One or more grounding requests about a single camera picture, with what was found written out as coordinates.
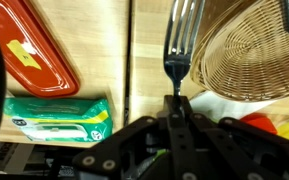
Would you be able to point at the red orange plastic item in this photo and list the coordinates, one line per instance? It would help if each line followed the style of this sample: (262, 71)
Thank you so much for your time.
(260, 121)

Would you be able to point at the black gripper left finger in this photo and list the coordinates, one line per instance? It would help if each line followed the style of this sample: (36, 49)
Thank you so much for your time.
(137, 152)

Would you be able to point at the green wet wipes pack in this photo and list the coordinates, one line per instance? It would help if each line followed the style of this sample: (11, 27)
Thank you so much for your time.
(61, 120)

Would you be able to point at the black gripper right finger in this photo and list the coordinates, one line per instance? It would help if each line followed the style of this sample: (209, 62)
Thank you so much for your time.
(227, 150)

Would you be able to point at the silver fork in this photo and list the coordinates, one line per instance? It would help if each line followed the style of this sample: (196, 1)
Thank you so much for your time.
(181, 33)

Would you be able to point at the white paper napkin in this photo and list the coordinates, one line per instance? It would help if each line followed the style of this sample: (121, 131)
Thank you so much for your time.
(216, 107)

